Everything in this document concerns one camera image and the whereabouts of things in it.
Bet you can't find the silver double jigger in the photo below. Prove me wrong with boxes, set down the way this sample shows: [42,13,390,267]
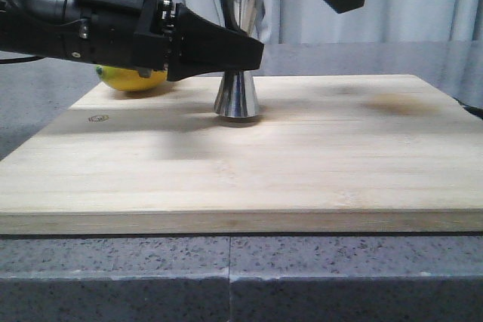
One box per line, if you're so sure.
[214,0,263,120]

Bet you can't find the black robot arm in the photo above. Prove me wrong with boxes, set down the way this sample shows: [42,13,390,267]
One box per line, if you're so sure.
[1,0,263,81]

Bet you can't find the grey curtain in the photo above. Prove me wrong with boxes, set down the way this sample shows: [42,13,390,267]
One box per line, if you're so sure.
[174,0,482,44]

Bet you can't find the yellow lemon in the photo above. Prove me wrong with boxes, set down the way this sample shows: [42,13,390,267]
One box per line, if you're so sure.
[95,65,167,92]

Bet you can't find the wooden cutting board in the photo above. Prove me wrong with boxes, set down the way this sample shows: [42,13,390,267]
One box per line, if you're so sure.
[1,75,482,235]

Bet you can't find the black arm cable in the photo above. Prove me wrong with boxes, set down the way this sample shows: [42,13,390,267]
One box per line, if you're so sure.
[0,55,43,65]

